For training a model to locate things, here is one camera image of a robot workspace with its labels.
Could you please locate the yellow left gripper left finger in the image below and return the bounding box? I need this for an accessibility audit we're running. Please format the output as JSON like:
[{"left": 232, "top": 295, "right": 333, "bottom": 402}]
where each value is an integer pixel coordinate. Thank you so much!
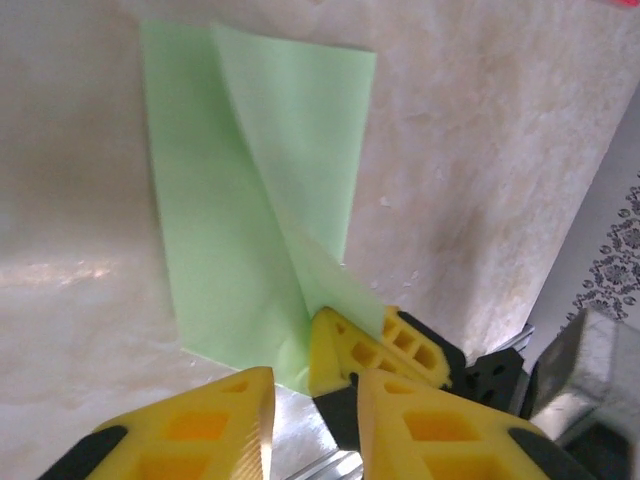
[{"left": 47, "top": 367, "right": 276, "bottom": 480}]

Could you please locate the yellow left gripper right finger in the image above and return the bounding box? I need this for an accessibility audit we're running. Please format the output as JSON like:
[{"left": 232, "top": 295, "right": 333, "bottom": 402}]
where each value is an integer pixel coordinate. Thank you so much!
[{"left": 357, "top": 370, "right": 596, "bottom": 480}]

